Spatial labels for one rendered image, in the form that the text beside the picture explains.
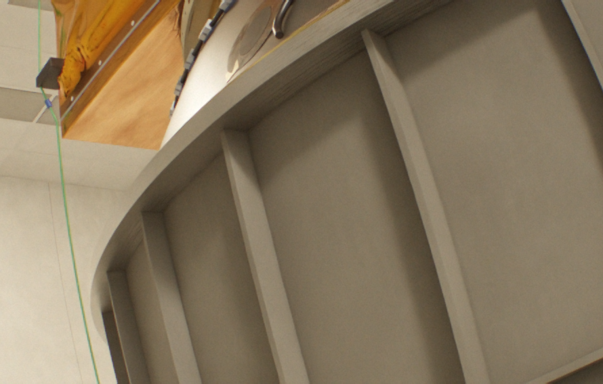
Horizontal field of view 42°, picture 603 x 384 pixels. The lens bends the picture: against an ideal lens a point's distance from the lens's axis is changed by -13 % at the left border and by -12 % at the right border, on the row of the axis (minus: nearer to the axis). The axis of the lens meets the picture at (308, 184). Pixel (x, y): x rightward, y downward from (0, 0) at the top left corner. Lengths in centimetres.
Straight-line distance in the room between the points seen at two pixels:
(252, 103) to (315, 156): 8
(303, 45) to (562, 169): 27
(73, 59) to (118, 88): 18
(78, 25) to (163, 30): 32
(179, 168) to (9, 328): 820
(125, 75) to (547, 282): 135
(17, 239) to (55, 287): 71
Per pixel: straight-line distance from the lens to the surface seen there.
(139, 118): 208
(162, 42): 182
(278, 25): 99
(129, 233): 110
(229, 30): 120
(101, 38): 195
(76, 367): 935
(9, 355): 901
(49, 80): 213
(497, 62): 76
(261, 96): 86
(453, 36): 79
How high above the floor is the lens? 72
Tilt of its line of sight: 23 degrees up
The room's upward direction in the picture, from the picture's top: 15 degrees counter-clockwise
